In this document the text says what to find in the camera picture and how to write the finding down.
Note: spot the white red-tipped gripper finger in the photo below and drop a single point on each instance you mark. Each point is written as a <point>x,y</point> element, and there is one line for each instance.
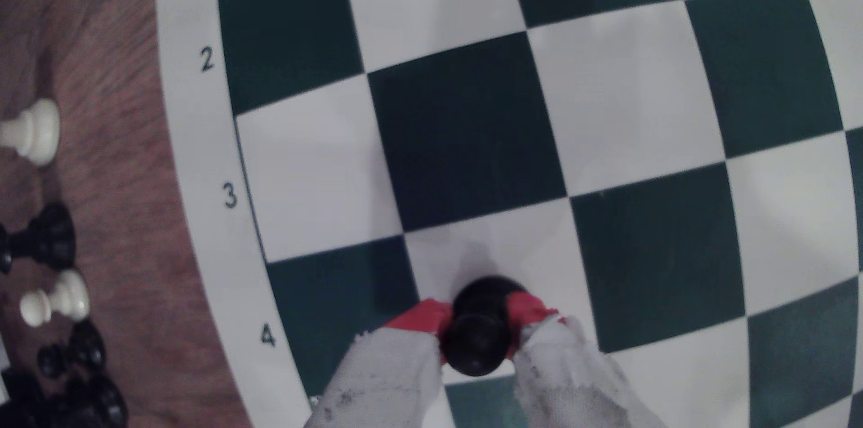
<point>566,381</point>
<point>384,381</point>

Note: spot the black pawn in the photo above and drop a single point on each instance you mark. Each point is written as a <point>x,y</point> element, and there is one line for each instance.
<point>479,337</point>
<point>81,347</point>
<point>47,238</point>

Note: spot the green and white chess mat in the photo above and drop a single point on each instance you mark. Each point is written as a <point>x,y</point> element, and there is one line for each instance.
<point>627,97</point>

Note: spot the black pieces bottom corner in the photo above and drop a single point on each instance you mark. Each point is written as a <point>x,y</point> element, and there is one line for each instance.
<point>98,404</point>

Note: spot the white pawn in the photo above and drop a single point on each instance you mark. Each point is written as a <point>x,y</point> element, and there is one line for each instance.
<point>64,296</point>
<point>34,132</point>

